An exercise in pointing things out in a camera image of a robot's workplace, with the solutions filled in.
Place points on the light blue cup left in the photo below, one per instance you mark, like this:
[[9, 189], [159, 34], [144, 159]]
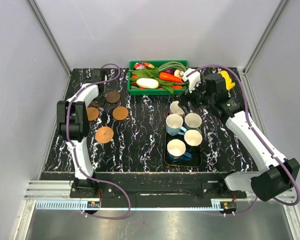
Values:
[[174, 125]]

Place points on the orange carrot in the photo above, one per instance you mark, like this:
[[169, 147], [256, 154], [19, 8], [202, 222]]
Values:
[[170, 78]]

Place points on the dark blue cup front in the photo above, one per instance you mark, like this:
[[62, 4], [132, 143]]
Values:
[[176, 151]]

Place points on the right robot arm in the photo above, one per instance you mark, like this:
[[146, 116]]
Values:
[[276, 174]]

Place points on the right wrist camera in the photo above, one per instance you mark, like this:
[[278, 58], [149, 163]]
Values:
[[192, 77]]

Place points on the white radish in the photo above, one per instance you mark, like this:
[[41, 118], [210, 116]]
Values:
[[147, 83]]

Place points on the leafy green vegetable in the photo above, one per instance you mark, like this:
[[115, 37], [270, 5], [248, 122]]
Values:
[[150, 73]]

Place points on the white mushroom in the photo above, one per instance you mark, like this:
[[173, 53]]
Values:
[[178, 73]]

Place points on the purple onion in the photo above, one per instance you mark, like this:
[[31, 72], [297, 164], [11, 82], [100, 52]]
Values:
[[169, 71]]

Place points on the colourful snack packet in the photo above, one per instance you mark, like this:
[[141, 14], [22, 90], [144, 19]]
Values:
[[143, 65]]

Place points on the pink cup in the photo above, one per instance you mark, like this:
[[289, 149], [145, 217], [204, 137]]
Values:
[[176, 109]]

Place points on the dark walnut coaster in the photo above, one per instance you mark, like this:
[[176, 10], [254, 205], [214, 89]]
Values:
[[113, 97], [98, 101]]

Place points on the black serving tray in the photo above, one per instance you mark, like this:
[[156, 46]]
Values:
[[196, 159]]

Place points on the light brown wooden coaster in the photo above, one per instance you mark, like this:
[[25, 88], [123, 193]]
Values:
[[92, 113], [120, 113]]

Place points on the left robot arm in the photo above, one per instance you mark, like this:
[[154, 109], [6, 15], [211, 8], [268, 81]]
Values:
[[73, 124]]

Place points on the white cup dark body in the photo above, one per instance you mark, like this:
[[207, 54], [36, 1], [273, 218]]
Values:
[[193, 139]]

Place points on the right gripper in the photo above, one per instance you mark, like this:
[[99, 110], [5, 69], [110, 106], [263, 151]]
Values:
[[184, 98]]

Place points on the woven rattan coaster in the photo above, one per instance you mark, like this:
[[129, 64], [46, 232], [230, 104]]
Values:
[[104, 135]]

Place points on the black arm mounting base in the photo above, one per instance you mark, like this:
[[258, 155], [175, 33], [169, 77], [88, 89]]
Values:
[[153, 190]]

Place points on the yellow napa cabbage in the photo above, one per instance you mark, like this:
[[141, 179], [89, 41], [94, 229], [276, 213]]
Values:
[[228, 81]]

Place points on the green long beans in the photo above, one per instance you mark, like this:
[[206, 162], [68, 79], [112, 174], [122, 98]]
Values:
[[172, 65]]

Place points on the grey blue cup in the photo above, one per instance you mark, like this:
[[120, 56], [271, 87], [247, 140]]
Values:
[[192, 121]]

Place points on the green plastic vegetable tray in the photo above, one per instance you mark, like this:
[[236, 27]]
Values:
[[157, 64]]

